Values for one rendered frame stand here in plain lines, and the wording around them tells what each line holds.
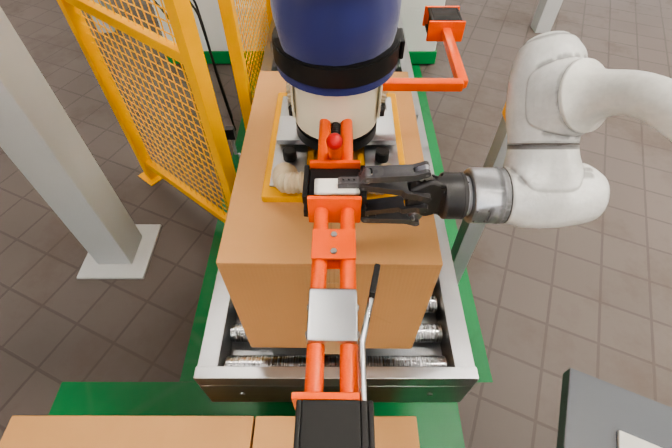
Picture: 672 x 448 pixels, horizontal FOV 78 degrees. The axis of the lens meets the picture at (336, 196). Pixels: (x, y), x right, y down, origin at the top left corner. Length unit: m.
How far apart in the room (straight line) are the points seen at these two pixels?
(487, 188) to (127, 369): 1.60
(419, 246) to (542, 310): 1.32
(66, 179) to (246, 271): 1.09
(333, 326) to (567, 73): 0.45
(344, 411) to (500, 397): 1.38
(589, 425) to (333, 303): 0.67
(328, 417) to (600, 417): 0.70
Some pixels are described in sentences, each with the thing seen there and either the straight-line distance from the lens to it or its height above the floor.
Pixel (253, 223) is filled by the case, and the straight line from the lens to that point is 0.80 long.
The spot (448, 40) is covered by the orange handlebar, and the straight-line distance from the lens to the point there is 1.04.
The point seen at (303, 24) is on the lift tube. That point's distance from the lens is 0.67.
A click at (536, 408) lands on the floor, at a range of 1.87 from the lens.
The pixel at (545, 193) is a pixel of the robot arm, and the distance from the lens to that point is 0.68.
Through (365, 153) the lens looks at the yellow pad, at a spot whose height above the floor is 1.06.
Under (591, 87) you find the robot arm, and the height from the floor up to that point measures 1.35.
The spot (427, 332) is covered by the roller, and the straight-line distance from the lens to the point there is 1.24.
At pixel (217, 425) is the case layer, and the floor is 0.54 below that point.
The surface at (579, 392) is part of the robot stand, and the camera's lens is 1.08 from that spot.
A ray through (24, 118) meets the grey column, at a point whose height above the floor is 0.86.
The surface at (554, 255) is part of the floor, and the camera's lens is 2.23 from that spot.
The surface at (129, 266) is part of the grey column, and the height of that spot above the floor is 0.02.
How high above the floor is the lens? 1.67
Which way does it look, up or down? 49 degrees down
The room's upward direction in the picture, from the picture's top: straight up
